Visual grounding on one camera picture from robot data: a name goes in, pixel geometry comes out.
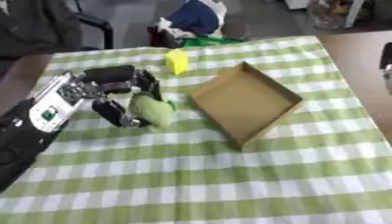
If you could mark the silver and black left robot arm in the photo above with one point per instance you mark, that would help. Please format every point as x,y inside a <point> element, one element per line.
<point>35,116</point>

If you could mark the green soft toy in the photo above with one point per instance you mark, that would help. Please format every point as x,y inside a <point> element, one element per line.
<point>152,110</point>

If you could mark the tan cardboard box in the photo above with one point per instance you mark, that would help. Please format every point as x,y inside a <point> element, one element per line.
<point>245,102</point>

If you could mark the green bag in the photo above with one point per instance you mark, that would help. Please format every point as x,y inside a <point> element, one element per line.
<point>207,41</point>

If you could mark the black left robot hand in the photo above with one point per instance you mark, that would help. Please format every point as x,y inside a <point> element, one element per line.
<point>111,76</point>

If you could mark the white table leg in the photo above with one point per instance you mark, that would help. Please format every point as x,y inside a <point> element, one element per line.
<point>354,13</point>

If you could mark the black chair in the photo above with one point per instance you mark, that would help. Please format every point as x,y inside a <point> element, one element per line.
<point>48,24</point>

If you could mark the blue and white bag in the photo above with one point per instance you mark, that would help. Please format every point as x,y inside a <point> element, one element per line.
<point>196,17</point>

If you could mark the clear plastic bag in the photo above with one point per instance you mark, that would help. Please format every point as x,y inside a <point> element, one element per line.
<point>329,13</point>

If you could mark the yellow block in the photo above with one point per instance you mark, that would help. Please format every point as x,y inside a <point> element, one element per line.
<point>177,61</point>

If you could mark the black device with silver base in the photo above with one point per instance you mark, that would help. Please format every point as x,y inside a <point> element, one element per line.
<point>386,62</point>

